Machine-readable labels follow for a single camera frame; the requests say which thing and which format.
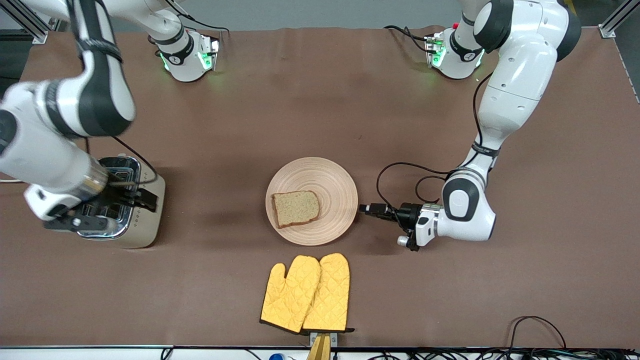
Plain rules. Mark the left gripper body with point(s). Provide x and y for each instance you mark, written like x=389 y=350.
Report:
x=408 y=212

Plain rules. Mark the round light wooden plate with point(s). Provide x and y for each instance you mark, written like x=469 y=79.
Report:
x=330 y=185

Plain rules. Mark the brown-crust toast slice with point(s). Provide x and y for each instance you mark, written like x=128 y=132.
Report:
x=295 y=209

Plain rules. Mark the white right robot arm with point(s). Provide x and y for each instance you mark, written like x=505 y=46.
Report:
x=45 y=150

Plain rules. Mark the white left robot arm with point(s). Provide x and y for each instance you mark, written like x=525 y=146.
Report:
x=515 y=75

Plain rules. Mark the beige chrome two-slot toaster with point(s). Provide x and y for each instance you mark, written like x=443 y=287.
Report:
x=147 y=225

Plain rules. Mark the yellow quilted oven mitt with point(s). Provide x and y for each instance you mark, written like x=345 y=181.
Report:
x=290 y=295
x=331 y=290

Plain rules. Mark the brown table cover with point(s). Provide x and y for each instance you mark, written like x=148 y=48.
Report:
x=225 y=125

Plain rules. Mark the grey metal bracket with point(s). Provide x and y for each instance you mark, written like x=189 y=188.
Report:
x=334 y=339

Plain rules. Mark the aluminium frame post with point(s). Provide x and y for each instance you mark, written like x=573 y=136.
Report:
x=25 y=20
x=617 y=20

